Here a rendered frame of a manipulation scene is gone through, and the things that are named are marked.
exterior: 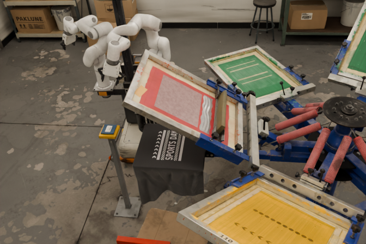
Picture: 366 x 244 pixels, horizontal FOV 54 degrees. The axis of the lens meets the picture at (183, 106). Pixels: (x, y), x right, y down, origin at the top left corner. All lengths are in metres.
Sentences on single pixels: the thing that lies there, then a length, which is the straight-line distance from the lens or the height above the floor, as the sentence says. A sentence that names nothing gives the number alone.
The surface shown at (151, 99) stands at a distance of 2.15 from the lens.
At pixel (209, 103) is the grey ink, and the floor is 1.25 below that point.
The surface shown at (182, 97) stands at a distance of 2.31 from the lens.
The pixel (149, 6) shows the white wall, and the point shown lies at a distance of 6.21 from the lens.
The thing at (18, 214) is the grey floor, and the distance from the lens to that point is 3.76.
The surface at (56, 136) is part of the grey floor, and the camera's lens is 4.37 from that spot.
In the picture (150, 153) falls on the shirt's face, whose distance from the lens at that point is 2.52.
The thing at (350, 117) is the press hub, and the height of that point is 1.31.
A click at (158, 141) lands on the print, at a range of 2.59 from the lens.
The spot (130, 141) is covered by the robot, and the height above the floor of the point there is 0.28.
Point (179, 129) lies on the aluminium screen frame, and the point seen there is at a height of 1.37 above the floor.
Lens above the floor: 2.73
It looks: 38 degrees down
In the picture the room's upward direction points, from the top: 4 degrees counter-clockwise
